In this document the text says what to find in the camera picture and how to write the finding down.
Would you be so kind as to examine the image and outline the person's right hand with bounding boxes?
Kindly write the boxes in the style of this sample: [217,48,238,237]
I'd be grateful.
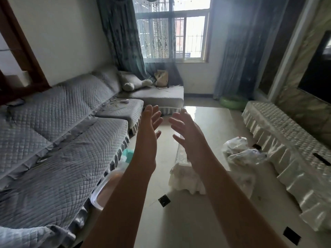
[169,108,217,171]

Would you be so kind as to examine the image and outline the person's left hand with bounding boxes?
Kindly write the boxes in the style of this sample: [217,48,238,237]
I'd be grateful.
[134,104,163,174]

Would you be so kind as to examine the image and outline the person's right forearm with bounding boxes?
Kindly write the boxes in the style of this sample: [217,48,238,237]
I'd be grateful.
[193,160,290,248]

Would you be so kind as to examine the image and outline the person's left forearm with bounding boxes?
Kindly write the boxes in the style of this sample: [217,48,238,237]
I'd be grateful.
[81,163,158,248]

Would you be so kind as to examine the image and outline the teal plastic item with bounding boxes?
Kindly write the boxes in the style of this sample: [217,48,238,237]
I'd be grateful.
[119,148,135,163]

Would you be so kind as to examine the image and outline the white skirted coffee table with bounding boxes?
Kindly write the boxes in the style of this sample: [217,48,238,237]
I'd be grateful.
[169,106,256,199]

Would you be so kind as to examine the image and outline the clear plastic bag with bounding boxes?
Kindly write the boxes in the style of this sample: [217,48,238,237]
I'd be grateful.
[222,137,249,156]
[228,148,268,167]

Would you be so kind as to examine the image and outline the brown paper bag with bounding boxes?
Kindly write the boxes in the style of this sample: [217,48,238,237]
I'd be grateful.
[154,70,169,87]

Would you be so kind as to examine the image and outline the white plush toy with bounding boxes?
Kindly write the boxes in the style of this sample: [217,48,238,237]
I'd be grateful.
[118,71,153,92]

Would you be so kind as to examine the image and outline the clear plastic storage box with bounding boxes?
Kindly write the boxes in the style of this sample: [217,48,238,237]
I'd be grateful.
[90,163,130,212]

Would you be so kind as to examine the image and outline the sheer lace curtain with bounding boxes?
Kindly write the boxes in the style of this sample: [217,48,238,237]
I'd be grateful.
[132,0,183,87]

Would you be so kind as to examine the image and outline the grey quilted sofa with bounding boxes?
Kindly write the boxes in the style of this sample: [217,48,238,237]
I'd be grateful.
[0,66,184,248]

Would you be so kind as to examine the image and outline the wooden framed window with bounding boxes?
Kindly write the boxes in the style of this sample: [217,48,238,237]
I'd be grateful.
[132,0,211,63]

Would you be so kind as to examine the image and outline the dark teal patterned curtain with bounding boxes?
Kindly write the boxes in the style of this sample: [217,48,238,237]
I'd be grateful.
[96,0,146,80]
[213,0,287,100]

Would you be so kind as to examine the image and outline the white covered television cabinet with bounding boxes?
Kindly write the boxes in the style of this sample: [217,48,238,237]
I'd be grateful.
[242,101,331,233]

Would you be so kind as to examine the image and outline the black flat television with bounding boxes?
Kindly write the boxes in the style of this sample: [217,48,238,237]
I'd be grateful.
[297,31,331,105]

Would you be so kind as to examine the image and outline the green inflatable ring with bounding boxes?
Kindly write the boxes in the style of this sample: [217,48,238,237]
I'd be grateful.
[219,95,249,110]

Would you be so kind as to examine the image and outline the brown wooden partition frame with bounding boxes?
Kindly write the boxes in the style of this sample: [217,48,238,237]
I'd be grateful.
[0,0,51,98]

